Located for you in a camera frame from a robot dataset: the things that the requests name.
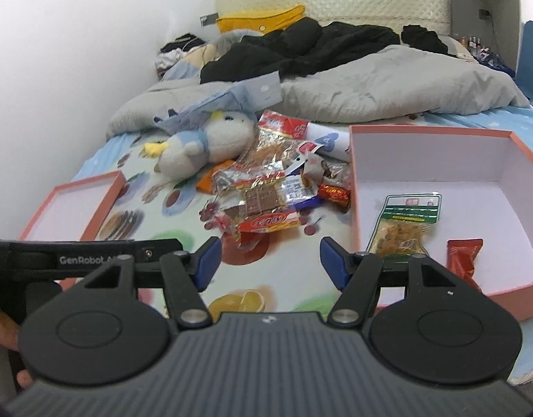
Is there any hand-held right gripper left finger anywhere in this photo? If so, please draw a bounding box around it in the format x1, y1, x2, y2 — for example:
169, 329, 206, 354
83, 237, 224, 328

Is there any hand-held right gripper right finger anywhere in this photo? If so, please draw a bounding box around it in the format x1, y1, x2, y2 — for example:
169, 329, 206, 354
319, 237, 460, 327

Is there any red foil candy packet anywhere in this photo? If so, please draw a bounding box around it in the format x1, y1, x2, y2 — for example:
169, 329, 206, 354
319, 183, 351, 213

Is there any green label snack packet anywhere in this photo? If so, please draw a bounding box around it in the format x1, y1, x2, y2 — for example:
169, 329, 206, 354
366, 193, 443, 261

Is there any orange snack packet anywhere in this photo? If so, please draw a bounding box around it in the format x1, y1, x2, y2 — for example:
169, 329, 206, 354
195, 159, 236, 194

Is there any pink cardboard box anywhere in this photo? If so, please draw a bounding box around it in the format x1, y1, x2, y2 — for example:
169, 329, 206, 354
349, 124, 533, 313

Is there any red-brown snack packet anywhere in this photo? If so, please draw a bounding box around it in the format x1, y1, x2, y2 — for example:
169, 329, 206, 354
447, 239, 484, 294

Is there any clear packet of orange snacks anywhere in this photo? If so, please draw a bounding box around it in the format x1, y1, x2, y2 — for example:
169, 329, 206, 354
236, 132, 295, 174

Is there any person's left hand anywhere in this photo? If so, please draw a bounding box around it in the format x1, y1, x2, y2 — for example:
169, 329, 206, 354
0, 302, 33, 389

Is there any pink box lid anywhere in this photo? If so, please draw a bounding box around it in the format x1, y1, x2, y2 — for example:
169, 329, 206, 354
18, 171, 126, 242

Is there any blue snack packet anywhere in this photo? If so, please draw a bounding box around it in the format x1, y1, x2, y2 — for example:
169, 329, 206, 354
284, 178, 324, 210

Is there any clear packet of brown squares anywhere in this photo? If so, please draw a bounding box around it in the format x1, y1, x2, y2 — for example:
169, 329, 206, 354
214, 174, 302, 244

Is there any white-backed brown snack packet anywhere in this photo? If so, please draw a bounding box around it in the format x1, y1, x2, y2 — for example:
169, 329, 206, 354
286, 140, 351, 189

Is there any white and blue plush penguin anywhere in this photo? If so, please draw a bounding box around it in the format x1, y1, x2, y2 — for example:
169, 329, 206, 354
144, 111, 256, 179

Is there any clear packet with red top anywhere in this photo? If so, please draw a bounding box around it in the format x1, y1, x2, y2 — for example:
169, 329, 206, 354
255, 110, 313, 140

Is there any grey duvet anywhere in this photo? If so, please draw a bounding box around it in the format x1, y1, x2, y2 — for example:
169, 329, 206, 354
107, 43, 532, 137

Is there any crumpled clothes pile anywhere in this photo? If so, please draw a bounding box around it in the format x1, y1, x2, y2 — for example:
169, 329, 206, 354
156, 32, 206, 81

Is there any black jacket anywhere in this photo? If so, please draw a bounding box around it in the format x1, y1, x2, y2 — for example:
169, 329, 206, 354
200, 17, 401, 84

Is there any small black garment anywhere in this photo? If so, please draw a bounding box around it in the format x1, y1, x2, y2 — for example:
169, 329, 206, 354
401, 24, 449, 55

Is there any yellow pillow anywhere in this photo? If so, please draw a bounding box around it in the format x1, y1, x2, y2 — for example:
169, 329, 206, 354
216, 4, 306, 34

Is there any dark blue printed cloth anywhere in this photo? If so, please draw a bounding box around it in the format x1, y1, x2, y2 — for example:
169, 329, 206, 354
478, 50, 516, 79

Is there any group of small bottles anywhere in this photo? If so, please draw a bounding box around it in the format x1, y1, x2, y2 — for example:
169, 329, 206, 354
459, 35, 484, 54

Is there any cream quilted headboard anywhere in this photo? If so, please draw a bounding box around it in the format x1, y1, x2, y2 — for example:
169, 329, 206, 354
214, 0, 450, 38

